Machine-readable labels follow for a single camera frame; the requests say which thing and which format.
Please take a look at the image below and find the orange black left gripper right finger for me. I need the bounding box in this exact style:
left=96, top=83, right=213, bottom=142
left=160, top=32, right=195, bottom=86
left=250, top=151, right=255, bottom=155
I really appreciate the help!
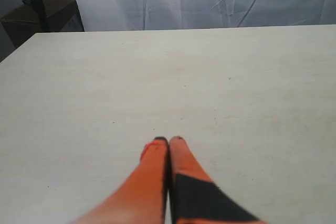
left=169, top=136, right=265, bottom=223

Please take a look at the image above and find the black stand pole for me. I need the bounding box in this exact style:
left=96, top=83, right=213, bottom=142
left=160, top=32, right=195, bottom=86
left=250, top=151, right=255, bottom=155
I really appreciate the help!
left=30, top=0, right=50, bottom=33

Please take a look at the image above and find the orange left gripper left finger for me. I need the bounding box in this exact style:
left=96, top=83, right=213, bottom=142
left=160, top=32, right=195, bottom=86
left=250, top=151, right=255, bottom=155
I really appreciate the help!
left=74, top=136, right=169, bottom=223

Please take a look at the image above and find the brown cardboard box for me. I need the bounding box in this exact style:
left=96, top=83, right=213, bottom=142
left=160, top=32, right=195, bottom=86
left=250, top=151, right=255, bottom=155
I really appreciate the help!
left=1, top=0, right=84, bottom=48

